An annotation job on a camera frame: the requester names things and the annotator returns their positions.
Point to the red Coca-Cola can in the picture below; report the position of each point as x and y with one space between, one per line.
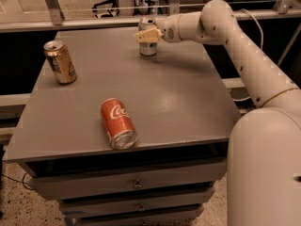
118 124

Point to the gold orange soda can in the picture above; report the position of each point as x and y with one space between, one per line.
58 56

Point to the metal frame rail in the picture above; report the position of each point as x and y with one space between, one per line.
260 14

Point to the middle grey drawer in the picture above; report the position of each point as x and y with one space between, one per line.
137 201

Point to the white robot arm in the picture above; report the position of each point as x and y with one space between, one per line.
264 153

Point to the silver 7up can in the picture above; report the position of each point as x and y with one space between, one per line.
147 49

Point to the top grey drawer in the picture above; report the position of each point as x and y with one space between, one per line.
100 183

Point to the bottom grey drawer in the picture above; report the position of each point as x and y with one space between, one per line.
146 218

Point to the grey drawer cabinet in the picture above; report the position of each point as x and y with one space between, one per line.
176 100

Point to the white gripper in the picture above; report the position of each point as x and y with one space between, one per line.
169 29

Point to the grey drawer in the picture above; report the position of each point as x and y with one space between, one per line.
100 183
146 218
137 201

